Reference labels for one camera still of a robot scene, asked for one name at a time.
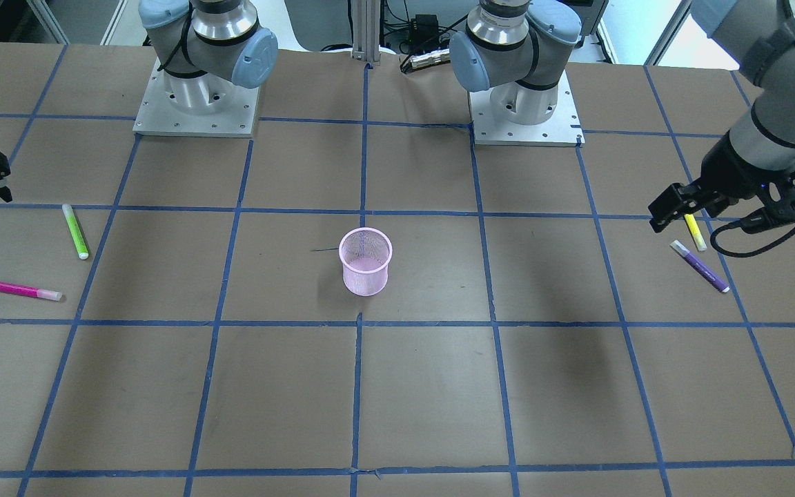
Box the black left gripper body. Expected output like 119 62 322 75
698 135 795 222

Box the purple marker pen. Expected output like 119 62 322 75
669 240 731 293

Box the pink marker pen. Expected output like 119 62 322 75
0 281 63 302

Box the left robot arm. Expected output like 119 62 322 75
449 1 795 233

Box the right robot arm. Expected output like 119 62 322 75
135 1 278 137

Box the pink mesh cup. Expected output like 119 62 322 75
337 227 393 297

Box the yellow marker pen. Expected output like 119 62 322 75
684 214 707 252

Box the green marker pen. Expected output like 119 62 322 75
62 204 90 260

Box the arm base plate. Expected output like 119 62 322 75
132 60 261 139
468 72 586 147

